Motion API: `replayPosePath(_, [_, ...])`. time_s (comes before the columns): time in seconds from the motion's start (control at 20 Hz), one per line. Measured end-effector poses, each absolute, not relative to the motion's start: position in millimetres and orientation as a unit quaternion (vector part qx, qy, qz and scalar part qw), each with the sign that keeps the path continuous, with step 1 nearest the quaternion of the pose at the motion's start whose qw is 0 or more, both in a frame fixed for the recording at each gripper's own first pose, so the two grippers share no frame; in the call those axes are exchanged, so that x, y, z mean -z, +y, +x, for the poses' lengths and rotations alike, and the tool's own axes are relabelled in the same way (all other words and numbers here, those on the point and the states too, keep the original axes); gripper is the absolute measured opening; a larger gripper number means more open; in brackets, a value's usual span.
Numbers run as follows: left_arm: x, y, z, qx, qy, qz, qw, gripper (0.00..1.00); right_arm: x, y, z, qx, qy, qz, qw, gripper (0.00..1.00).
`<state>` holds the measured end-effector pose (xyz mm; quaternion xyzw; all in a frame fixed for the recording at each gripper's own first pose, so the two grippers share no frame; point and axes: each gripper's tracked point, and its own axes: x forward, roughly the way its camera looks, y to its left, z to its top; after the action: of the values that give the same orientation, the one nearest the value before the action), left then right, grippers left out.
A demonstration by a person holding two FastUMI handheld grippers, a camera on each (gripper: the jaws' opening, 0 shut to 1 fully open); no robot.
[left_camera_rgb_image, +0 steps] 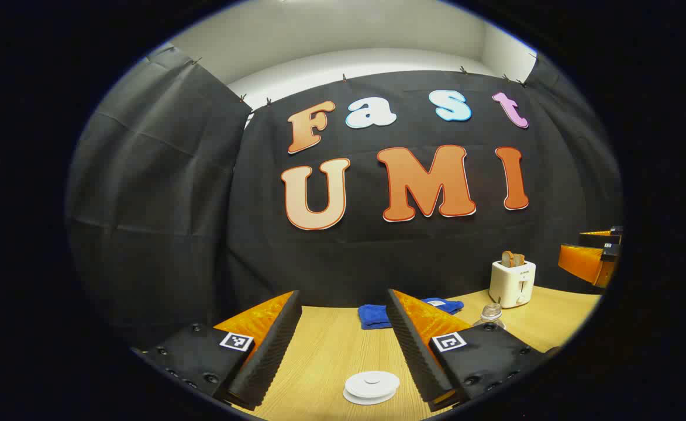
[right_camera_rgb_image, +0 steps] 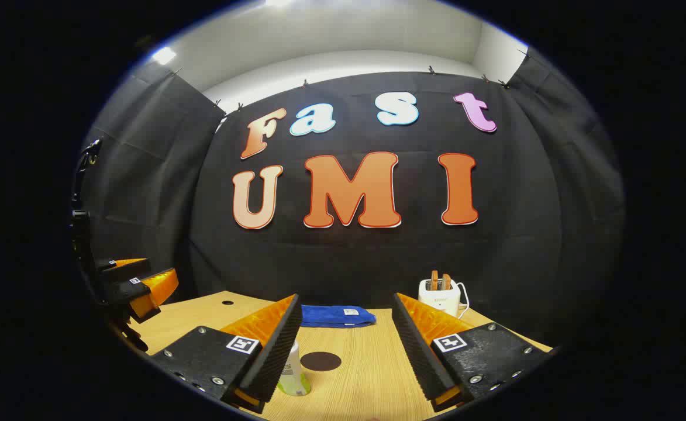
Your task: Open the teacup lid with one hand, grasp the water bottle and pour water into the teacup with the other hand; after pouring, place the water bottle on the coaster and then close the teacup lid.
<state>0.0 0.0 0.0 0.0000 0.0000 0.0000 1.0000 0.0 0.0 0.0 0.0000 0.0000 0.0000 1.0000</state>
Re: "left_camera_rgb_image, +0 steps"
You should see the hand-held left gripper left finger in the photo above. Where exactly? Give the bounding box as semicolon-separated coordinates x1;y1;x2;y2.
135;289;304;411

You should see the black backdrop cloth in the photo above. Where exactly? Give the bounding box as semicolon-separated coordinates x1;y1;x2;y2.
67;46;624;351

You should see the white teacup lid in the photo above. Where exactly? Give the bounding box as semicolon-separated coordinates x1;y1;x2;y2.
344;371;401;399

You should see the white toaster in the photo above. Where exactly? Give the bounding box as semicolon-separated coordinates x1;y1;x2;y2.
489;260;536;309

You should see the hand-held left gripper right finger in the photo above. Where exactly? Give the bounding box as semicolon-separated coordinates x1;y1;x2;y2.
385;288;560;413

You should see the blue folded towel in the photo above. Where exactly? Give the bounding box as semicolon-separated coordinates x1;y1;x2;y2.
358;298;465;330

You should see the clear water bottle white label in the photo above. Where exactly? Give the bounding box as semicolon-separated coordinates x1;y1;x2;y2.
473;303;506;330

